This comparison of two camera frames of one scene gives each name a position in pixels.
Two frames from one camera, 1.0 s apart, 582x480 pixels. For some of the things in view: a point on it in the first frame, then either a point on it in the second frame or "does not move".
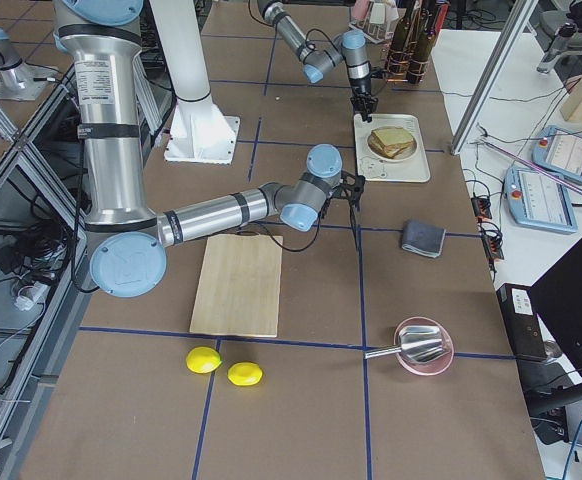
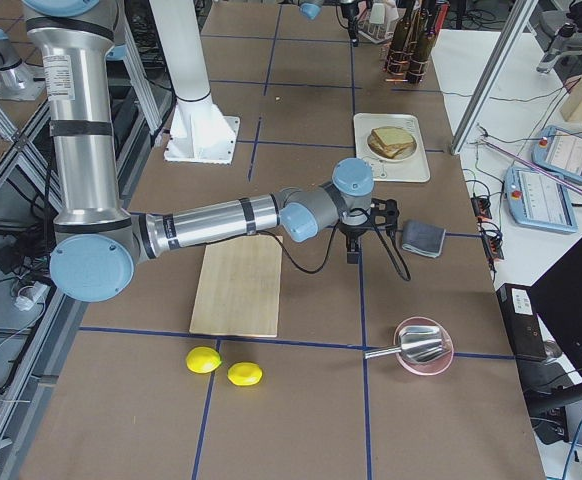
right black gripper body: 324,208 -> 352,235
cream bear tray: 414,169 does not move
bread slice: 392,136 does not move
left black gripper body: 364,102 -> 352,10
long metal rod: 544,170 does not move
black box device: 520,313 does not move
